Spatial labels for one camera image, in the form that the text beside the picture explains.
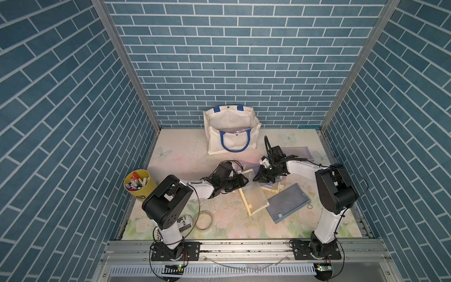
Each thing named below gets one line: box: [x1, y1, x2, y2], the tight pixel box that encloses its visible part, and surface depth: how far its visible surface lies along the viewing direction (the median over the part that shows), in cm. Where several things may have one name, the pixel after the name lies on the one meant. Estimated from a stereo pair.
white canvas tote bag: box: [203, 104, 262, 156], surface depth 104 cm
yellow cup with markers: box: [123, 169, 158, 202], surface depth 83 cm
